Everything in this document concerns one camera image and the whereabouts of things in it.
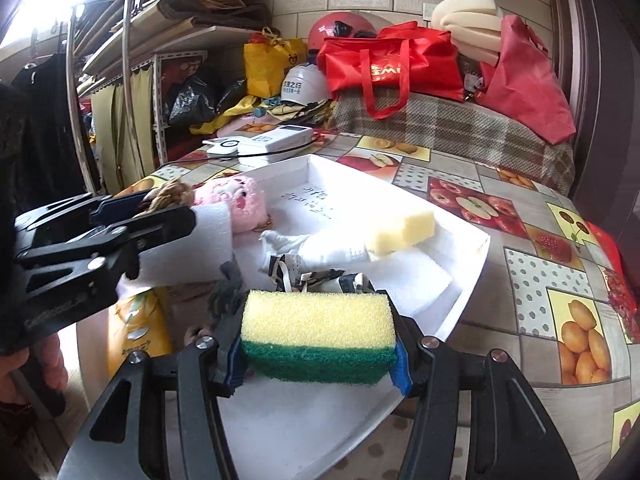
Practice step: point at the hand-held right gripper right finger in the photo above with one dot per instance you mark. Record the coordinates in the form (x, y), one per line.
(400, 365)

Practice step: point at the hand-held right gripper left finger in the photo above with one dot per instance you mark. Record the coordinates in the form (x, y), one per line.
(232, 365)

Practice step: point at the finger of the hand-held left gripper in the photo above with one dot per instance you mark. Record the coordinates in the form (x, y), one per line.
(160, 225)
(125, 202)

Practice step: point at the brown plush toy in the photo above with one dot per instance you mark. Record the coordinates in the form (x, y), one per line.
(170, 192)

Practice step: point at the white foam block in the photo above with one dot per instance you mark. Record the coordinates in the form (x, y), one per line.
(415, 280)
(215, 235)

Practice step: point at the dark grey cloth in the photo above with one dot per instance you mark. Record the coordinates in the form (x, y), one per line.
(227, 285)

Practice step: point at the pink plush toy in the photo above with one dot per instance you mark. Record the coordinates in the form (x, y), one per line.
(240, 195)

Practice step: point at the yellow and green sponge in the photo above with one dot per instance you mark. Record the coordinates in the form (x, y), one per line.
(315, 325)

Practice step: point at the yellow tissue packet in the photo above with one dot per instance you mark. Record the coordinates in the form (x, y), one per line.
(140, 330)

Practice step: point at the white shallow tray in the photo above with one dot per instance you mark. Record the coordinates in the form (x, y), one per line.
(325, 425)

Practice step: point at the black and white knit item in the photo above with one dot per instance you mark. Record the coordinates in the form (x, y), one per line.
(350, 280)

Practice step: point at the yellow foam block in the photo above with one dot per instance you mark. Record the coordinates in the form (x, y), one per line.
(400, 230)

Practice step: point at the white sock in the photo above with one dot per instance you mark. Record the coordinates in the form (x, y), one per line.
(320, 252)

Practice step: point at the person's left hand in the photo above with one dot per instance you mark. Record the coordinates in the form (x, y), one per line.
(52, 362)

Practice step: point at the beige curtain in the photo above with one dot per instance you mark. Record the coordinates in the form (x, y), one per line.
(125, 125)

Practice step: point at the metal angle shelf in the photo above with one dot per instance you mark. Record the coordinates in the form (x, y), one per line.
(159, 110)

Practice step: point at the small white charger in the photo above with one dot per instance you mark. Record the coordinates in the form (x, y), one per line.
(224, 146)

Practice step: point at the black hanging garment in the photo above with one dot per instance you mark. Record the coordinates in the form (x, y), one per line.
(45, 125)

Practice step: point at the chrome metal rack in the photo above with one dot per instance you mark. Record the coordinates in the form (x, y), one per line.
(75, 100)

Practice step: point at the flat white power bank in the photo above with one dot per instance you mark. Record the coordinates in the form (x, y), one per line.
(260, 159)

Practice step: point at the black plastic bag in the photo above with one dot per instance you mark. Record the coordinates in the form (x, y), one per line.
(195, 100)

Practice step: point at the yellow cloth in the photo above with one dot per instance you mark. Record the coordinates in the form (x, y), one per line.
(225, 115)

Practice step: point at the large white power bank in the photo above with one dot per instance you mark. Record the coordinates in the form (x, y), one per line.
(280, 140)

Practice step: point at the fruit print tablecloth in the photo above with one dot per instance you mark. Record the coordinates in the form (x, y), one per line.
(525, 270)

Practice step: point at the yellow shopping bag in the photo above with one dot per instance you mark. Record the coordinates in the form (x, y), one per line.
(270, 65)

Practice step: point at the white helmet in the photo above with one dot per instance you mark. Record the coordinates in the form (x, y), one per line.
(305, 85)

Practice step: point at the brown paper bags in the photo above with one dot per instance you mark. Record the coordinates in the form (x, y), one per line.
(210, 2)

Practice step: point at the red packet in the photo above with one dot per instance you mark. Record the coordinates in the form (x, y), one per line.
(607, 250)

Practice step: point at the plaid cloth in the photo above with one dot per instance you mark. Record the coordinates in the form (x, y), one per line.
(475, 135)

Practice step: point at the red helmet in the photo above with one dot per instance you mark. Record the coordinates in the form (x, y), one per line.
(332, 30)

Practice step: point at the red tote bag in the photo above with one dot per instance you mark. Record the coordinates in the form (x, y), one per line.
(400, 70)

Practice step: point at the red nonwoven bag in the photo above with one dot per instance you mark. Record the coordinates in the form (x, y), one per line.
(530, 85)

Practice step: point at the cream foam rolls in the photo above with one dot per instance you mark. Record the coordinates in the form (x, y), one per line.
(465, 20)

